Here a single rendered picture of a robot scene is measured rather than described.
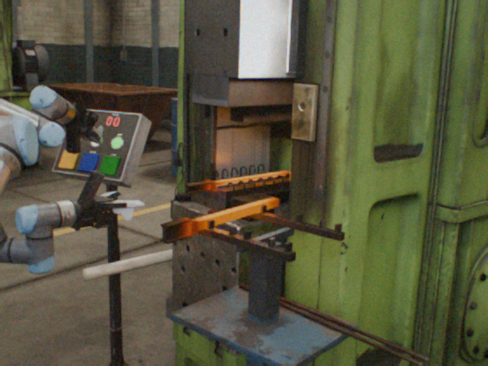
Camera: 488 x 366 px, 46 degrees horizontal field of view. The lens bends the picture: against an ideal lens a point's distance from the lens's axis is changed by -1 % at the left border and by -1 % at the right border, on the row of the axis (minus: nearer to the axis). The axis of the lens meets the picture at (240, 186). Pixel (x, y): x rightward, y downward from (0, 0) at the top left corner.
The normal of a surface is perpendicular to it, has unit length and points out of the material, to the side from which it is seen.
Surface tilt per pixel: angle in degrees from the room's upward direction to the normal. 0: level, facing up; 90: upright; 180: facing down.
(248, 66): 90
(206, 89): 90
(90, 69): 90
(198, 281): 90
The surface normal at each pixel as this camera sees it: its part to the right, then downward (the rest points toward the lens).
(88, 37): 0.77, 0.17
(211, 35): -0.77, 0.12
